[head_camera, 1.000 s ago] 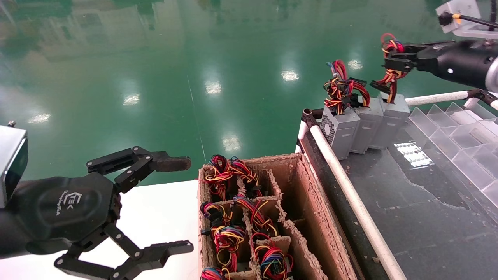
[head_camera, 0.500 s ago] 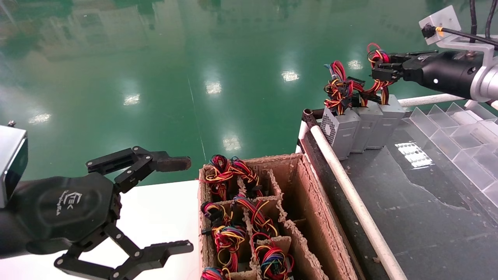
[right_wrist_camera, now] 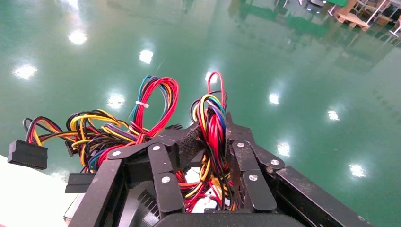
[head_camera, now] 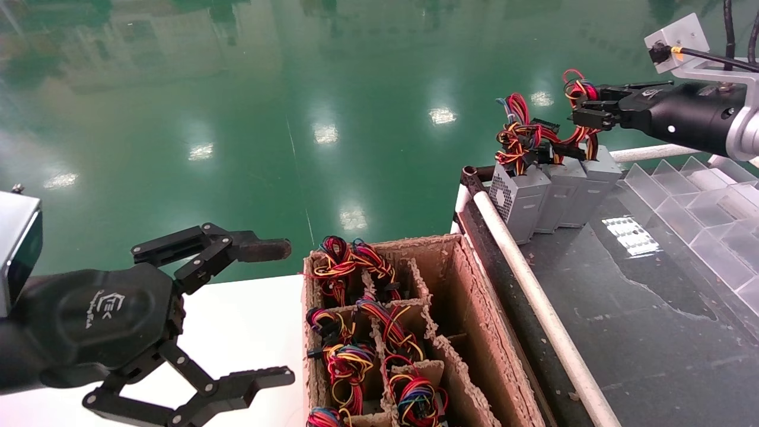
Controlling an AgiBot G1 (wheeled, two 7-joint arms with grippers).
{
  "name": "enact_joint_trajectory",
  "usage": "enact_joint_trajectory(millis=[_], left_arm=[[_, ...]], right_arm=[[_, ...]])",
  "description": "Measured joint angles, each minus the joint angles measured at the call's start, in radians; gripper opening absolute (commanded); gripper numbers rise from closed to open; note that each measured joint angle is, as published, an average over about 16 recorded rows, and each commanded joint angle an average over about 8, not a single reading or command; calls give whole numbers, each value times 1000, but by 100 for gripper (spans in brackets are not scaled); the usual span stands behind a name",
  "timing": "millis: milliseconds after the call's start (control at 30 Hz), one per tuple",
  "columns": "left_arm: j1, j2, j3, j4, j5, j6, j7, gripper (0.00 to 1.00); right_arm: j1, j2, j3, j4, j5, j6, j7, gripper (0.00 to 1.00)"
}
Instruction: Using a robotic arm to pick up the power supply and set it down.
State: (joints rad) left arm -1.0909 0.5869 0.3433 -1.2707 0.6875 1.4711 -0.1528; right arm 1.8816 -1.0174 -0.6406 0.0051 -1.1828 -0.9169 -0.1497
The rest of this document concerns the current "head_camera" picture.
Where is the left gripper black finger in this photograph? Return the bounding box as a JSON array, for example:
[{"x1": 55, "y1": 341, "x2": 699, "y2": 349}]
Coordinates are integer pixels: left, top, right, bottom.
[{"x1": 130, "y1": 223, "x2": 293, "y2": 296}]

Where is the brown cardboard box with dividers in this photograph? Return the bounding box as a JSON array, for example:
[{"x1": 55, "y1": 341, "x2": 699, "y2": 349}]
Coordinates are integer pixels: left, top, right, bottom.
[{"x1": 301, "y1": 234, "x2": 549, "y2": 427}]

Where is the black pipe corner joint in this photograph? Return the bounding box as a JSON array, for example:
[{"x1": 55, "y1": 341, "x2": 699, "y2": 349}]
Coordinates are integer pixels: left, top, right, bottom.
[{"x1": 461, "y1": 165, "x2": 496, "y2": 197}]

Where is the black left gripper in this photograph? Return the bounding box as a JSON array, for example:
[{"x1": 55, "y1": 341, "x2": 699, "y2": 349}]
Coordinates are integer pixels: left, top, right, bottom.
[{"x1": 17, "y1": 264, "x2": 296, "y2": 427}]

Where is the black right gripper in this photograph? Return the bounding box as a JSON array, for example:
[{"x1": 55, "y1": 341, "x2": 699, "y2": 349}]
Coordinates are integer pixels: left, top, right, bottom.
[{"x1": 571, "y1": 80, "x2": 748, "y2": 158}]

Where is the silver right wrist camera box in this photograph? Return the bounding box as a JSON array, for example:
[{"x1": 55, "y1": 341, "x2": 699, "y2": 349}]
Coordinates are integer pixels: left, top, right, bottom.
[{"x1": 645, "y1": 13, "x2": 711, "y2": 60}]

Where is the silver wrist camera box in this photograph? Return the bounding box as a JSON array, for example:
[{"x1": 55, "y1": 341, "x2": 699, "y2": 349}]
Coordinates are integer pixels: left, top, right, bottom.
[
  {"x1": 645, "y1": 13, "x2": 711, "y2": 60},
  {"x1": 0, "y1": 185, "x2": 43, "y2": 318}
]

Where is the clear acrylic divider tray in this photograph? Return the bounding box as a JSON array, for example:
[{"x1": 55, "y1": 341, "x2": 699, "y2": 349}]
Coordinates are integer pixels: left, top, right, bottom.
[{"x1": 617, "y1": 155, "x2": 759, "y2": 312}]

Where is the white pipe table leg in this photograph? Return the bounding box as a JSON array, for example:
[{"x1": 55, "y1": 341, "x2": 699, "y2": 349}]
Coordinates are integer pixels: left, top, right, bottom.
[{"x1": 449, "y1": 184, "x2": 471, "y2": 235}]

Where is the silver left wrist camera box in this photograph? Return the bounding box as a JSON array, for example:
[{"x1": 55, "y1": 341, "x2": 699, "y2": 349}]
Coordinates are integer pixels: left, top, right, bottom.
[{"x1": 0, "y1": 185, "x2": 43, "y2": 318}]

